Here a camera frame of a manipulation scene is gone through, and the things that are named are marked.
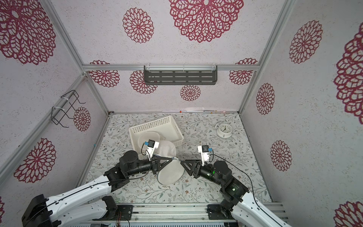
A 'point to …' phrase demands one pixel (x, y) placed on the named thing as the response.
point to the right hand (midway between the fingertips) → (184, 163)
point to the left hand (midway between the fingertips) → (170, 160)
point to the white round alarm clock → (224, 130)
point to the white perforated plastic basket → (167, 126)
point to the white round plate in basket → (146, 136)
